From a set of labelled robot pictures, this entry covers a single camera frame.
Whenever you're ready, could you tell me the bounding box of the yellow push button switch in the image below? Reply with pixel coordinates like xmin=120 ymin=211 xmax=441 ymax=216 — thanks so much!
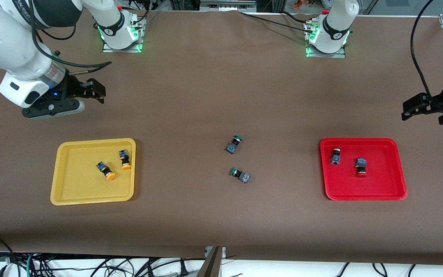
xmin=118 ymin=149 xmax=132 ymax=170
xmin=96 ymin=161 xmax=116 ymax=181

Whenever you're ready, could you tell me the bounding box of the red plastic tray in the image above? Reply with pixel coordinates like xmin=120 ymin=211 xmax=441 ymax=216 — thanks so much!
xmin=320 ymin=137 xmax=408 ymax=201

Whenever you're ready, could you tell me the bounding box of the yellow plastic tray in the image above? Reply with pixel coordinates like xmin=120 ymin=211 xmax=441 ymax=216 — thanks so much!
xmin=50 ymin=138 xmax=137 ymax=206

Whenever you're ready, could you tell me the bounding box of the brown table cover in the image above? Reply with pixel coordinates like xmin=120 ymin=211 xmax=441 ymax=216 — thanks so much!
xmin=0 ymin=7 xmax=443 ymax=266

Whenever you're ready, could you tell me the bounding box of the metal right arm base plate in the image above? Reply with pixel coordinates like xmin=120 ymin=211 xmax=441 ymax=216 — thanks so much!
xmin=102 ymin=38 xmax=143 ymax=53

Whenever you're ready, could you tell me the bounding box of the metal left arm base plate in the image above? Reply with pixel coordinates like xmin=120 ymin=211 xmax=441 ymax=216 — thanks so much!
xmin=305 ymin=44 xmax=347 ymax=59

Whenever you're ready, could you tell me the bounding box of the green push button switch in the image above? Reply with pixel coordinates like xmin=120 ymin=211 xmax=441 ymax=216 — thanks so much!
xmin=230 ymin=167 xmax=251 ymax=184
xmin=225 ymin=135 xmax=243 ymax=155

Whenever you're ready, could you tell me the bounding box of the grey metal frame rail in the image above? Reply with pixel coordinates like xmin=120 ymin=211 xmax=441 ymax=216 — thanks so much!
xmin=200 ymin=0 xmax=256 ymax=12

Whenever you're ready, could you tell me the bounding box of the black cable on table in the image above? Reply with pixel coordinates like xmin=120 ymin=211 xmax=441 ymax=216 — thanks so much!
xmin=239 ymin=11 xmax=314 ymax=32

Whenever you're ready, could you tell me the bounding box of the dark support post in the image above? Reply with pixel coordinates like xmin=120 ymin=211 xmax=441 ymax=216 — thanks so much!
xmin=197 ymin=246 xmax=224 ymax=277

